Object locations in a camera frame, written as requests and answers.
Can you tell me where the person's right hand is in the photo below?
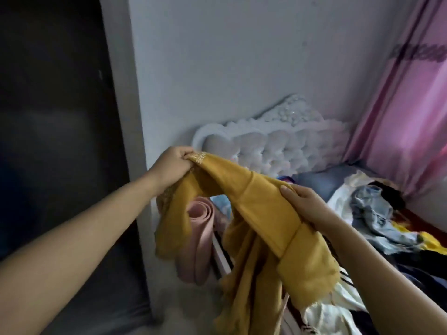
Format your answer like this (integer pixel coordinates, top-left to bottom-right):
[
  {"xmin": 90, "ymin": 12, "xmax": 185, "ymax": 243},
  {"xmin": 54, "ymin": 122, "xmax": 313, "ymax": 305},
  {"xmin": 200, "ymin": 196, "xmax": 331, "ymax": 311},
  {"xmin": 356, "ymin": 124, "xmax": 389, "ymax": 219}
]
[{"xmin": 279, "ymin": 182, "xmax": 345, "ymax": 236}]

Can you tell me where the person's left hand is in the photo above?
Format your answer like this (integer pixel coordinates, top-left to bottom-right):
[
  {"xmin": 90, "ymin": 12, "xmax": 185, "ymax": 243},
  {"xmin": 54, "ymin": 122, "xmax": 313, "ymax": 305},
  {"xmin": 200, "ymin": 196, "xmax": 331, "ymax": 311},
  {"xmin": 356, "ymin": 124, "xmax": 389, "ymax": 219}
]
[{"xmin": 145, "ymin": 145, "xmax": 201, "ymax": 194}]

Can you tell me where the mustard yellow hoodie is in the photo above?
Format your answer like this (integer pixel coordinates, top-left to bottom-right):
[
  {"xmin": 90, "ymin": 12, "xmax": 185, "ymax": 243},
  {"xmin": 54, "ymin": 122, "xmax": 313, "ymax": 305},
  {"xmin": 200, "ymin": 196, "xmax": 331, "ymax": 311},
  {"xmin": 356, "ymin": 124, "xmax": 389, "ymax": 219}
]
[{"xmin": 154, "ymin": 151, "xmax": 342, "ymax": 335}]

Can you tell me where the pile of mixed clothes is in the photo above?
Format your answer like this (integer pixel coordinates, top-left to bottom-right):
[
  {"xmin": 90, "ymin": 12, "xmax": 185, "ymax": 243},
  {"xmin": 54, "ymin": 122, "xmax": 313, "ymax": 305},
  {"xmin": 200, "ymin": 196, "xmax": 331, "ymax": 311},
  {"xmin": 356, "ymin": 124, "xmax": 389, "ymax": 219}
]
[{"xmin": 300, "ymin": 169, "xmax": 447, "ymax": 335}]

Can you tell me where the grey wardrobe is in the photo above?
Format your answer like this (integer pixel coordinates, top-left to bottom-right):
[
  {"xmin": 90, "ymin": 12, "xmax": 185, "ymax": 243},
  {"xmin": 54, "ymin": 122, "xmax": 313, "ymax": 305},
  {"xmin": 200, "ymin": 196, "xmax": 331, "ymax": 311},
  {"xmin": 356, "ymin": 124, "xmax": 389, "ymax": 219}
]
[{"xmin": 0, "ymin": 0, "xmax": 152, "ymax": 335}]

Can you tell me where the person's right forearm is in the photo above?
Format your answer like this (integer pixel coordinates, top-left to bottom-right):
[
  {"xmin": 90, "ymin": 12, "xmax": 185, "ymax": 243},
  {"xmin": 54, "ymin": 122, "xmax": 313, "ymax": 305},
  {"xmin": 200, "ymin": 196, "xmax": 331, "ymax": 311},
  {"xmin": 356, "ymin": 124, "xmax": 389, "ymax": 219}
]
[{"xmin": 323, "ymin": 218, "xmax": 447, "ymax": 335}]

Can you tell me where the person's left forearm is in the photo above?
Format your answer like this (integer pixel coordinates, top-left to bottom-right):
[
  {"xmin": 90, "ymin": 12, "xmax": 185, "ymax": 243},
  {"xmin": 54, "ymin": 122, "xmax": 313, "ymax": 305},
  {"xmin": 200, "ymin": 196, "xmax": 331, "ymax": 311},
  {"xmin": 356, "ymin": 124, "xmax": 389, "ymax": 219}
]
[{"xmin": 0, "ymin": 171, "xmax": 163, "ymax": 335}]

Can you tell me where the white bed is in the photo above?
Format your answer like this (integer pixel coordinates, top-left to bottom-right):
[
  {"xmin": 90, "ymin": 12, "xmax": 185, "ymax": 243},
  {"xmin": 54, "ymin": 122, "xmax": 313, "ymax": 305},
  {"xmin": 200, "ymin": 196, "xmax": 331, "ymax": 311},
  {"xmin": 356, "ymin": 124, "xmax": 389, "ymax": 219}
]
[{"xmin": 190, "ymin": 94, "xmax": 447, "ymax": 335}]

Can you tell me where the grey pillow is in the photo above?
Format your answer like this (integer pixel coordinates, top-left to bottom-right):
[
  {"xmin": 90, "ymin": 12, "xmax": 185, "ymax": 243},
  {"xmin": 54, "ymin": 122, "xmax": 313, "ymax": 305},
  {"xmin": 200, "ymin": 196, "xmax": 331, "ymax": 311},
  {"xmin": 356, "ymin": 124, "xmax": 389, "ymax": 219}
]
[{"xmin": 293, "ymin": 162, "xmax": 379, "ymax": 204}]

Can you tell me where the colourful patterned pillow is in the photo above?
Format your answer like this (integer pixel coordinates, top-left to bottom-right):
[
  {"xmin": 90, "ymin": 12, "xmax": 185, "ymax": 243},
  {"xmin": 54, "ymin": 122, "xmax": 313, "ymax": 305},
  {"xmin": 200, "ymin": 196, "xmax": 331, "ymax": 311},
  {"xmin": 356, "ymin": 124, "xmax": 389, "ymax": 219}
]
[{"xmin": 210, "ymin": 194, "xmax": 234, "ymax": 221}]

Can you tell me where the white tufted headboard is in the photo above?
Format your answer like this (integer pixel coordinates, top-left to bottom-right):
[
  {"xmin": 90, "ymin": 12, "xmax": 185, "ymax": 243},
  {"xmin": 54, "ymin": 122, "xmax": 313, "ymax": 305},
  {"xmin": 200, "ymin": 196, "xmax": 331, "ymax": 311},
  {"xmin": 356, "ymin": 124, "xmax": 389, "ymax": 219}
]
[{"xmin": 190, "ymin": 94, "xmax": 354, "ymax": 180}]

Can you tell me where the pink rolled mat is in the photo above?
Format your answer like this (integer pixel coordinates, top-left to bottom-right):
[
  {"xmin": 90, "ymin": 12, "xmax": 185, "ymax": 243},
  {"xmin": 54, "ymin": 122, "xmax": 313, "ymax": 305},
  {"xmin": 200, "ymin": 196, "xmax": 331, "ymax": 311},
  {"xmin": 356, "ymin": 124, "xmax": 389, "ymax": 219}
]
[{"xmin": 175, "ymin": 196, "xmax": 229, "ymax": 287}]

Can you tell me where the red bedsheet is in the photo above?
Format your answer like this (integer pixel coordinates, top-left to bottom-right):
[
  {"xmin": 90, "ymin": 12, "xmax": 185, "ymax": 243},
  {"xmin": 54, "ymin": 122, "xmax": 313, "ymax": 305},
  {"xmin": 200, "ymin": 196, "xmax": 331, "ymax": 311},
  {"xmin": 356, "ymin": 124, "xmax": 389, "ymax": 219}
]
[{"xmin": 398, "ymin": 206, "xmax": 447, "ymax": 243}]

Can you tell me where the wide pink curtain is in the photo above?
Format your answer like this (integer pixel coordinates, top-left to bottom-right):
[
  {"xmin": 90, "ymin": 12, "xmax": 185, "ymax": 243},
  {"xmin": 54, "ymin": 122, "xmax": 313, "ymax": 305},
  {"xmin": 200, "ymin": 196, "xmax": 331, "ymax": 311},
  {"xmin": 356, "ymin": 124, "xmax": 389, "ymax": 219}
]
[{"xmin": 342, "ymin": 0, "xmax": 447, "ymax": 201}]

